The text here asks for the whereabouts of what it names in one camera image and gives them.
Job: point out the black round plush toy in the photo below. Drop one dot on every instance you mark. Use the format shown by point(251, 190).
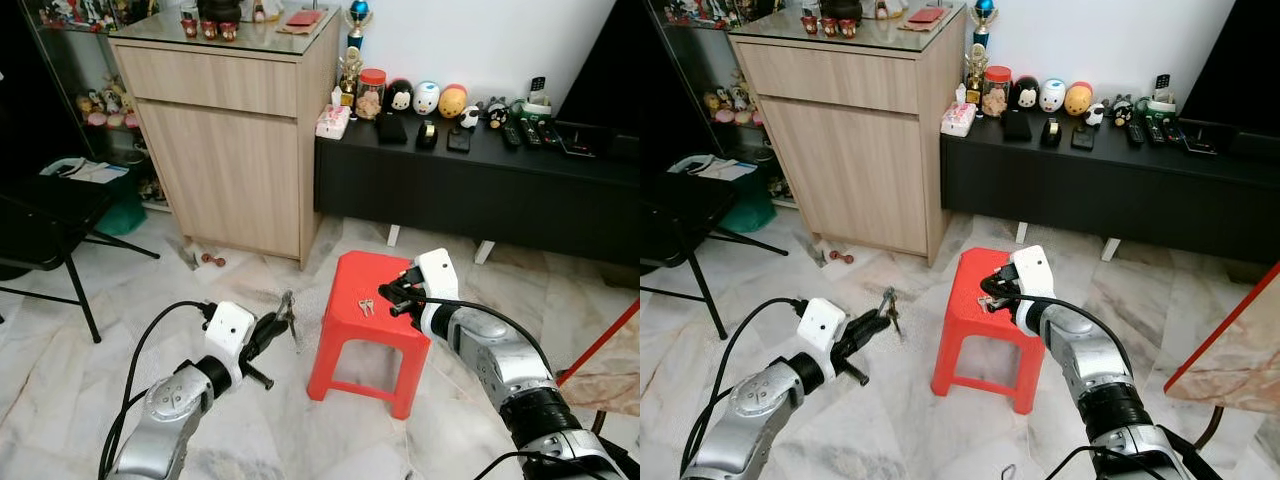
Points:
point(400, 96)
point(1025, 94)

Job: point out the black wallet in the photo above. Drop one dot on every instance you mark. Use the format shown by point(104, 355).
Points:
point(1016, 126)
point(391, 128)

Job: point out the small red dumbbell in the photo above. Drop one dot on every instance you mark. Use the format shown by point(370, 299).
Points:
point(213, 260)
point(840, 257)

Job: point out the small panda figurine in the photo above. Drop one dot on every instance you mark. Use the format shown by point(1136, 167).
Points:
point(470, 116)
point(1095, 114)

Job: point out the dark glass display cabinet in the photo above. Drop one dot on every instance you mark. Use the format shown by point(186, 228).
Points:
point(700, 60)
point(90, 60)

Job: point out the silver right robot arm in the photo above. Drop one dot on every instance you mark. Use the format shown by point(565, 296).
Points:
point(1090, 370)
point(500, 370)

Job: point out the small red cup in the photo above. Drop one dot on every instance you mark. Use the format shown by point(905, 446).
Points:
point(846, 30)
point(807, 27)
point(189, 27)
point(229, 32)
point(209, 31)
point(827, 29)

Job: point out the black flat tablet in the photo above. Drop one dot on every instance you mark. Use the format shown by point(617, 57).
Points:
point(585, 142)
point(1209, 139)

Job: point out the white paper sheets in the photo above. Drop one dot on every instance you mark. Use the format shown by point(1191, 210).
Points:
point(728, 170)
point(100, 173)

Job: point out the white round plush toy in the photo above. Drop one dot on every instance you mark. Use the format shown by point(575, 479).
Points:
point(1052, 96)
point(427, 98)

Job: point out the red-edged marble folding table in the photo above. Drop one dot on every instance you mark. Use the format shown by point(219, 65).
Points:
point(610, 370)
point(1235, 360)

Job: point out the blue globe trophy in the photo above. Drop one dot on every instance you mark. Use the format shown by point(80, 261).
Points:
point(984, 14)
point(358, 15)

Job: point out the black remote control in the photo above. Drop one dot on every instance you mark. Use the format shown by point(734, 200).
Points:
point(1176, 129)
point(551, 131)
point(1136, 133)
point(531, 133)
point(1156, 131)
point(511, 135)

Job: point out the black round pot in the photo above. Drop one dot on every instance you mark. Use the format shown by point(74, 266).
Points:
point(840, 10)
point(220, 10)

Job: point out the red plastic stool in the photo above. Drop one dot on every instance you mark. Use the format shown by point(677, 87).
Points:
point(965, 340)
point(350, 340)

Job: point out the orange round plush toy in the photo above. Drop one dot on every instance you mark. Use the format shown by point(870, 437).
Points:
point(1078, 99)
point(453, 101)

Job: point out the green plastic bin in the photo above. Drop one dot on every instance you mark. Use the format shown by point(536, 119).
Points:
point(750, 208)
point(125, 210)

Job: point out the pink tissue box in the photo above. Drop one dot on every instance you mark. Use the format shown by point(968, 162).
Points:
point(958, 119)
point(333, 121)

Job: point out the black and yellow figurine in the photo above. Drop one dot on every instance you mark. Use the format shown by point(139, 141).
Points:
point(496, 113)
point(1121, 111)

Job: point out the light wood cabinet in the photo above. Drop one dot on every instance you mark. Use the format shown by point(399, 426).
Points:
point(230, 170)
point(850, 170)

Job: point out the green remote holder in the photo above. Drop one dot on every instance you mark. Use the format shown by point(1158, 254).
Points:
point(533, 103)
point(1160, 101)

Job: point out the white console foot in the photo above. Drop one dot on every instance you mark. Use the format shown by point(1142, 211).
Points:
point(1020, 234)
point(1112, 250)
point(486, 253)

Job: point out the black tape dispenser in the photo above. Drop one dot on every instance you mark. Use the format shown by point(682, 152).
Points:
point(427, 134)
point(1051, 132)

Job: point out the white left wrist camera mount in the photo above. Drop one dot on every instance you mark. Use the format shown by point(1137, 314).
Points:
point(822, 332)
point(230, 335)

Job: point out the gold figure trophy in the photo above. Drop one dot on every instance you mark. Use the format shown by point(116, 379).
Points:
point(975, 75)
point(350, 75)

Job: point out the red booklet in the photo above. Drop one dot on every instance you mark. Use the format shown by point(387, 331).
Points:
point(925, 16)
point(305, 18)

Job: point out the red-lidded snack jar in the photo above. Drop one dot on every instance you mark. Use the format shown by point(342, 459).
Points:
point(997, 93)
point(372, 95)

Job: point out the silver keys bunch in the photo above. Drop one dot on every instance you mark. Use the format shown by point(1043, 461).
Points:
point(986, 306)
point(366, 307)

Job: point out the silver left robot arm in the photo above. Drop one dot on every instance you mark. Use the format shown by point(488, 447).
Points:
point(750, 415)
point(165, 420)

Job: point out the black low TV console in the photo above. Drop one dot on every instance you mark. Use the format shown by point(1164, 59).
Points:
point(1080, 190)
point(450, 190)

